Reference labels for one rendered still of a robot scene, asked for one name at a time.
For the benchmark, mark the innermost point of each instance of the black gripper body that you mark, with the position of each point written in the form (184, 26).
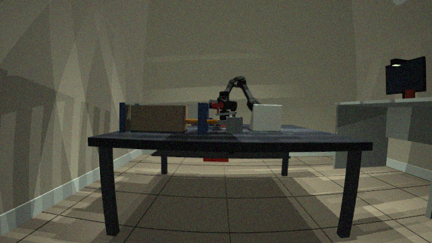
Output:
(225, 104)

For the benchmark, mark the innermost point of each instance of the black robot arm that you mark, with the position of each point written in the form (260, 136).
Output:
(241, 84)

